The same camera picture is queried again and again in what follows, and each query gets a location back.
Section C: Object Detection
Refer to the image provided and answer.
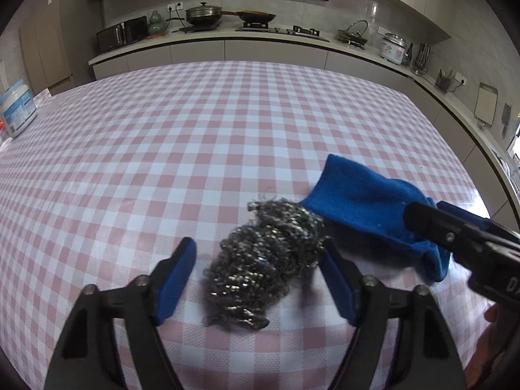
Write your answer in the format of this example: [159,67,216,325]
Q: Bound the blue wet wipes box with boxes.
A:
[0,79,38,139]

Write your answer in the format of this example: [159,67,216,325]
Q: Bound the dark utensil holder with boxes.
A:
[435,69,453,92]

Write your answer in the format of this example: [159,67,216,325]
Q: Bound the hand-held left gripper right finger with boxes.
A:
[320,244,468,390]

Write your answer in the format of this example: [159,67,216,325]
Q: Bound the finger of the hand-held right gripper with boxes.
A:
[403,201,485,261]
[436,201,520,245]

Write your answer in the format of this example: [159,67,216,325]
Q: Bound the steel pot with lid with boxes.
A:
[185,2,223,26]

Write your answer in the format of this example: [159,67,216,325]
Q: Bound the black wok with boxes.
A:
[223,9,277,25]

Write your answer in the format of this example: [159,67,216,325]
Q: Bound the tall beige cabinet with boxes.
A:
[19,0,74,94]

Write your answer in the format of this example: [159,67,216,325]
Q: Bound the black gas stove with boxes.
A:
[236,22,330,41]

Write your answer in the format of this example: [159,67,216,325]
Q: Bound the dish drying rack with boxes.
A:
[491,150,520,188]

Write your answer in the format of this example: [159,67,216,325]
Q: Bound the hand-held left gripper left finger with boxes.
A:
[44,237,198,390]

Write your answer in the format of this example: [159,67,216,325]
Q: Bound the steel wool scrubber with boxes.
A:
[202,198,331,330]

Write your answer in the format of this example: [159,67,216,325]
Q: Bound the black microwave oven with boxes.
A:
[96,15,148,53]

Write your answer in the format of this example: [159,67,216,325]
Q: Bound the person's right hand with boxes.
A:
[465,304,504,390]

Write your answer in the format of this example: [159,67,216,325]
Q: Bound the green ceramic vase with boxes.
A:
[147,9,166,35]

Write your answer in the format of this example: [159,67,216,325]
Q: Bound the grey cutting board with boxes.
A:
[474,82,497,124]

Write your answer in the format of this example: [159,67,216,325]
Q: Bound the white rice cooker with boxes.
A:
[381,32,408,65]

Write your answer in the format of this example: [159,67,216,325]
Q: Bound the blue cloth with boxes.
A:
[304,153,453,283]

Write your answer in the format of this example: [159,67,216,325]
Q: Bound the hanging cleaver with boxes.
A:
[501,103,513,137]

